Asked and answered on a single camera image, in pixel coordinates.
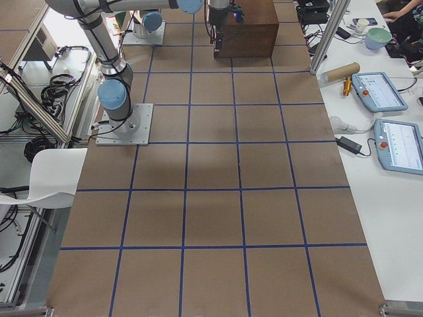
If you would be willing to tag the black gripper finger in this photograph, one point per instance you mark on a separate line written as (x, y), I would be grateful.
(216, 38)

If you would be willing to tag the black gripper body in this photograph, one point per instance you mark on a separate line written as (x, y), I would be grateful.
(217, 18)

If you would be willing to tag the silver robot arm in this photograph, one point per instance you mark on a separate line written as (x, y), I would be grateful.
(113, 66)
(146, 22)

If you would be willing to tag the dark brown wooden cabinet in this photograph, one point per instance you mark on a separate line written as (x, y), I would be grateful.
(255, 37)

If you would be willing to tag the cardboard tube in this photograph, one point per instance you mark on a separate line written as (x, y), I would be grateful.
(340, 72)

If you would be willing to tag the yellow utility knife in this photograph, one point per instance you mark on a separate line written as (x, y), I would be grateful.
(347, 86)

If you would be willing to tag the white paper cup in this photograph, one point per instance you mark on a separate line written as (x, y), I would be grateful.
(361, 26)

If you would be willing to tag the white light bulb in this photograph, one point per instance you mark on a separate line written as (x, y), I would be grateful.
(339, 126)

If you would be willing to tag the green bowl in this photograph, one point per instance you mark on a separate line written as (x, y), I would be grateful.
(377, 38)

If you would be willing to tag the black power brick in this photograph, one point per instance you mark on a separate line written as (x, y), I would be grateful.
(349, 145)

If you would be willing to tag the upper blue teach pendant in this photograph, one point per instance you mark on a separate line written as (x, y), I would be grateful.
(377, 92)

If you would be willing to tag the blue teach pendant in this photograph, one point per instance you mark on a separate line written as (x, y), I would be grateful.
(398, 146)
(377, 92)

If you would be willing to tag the white curved chair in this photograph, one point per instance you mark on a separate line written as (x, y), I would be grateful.
(54, 177)

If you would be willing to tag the lower blue teach pendant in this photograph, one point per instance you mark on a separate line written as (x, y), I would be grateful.
(398, 146)

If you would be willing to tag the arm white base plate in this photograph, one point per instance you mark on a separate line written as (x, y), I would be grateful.
(153, 39)
(135, 130)

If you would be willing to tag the aluminium frame post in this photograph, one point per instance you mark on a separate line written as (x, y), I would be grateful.
(333, 23)

